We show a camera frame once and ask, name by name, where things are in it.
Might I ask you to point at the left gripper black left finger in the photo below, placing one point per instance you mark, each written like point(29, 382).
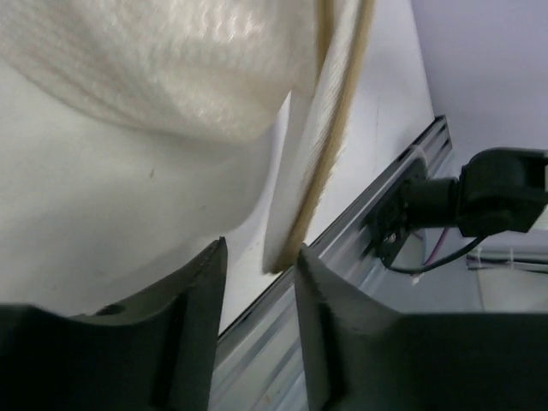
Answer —
point(154, 350)

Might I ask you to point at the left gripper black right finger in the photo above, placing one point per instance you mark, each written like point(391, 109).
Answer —
point(359, 354)

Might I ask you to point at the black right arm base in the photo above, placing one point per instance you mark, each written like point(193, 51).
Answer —
point(387, 224)

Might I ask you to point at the aluminium rail frame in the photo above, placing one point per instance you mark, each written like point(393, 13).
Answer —
point(259, 358)

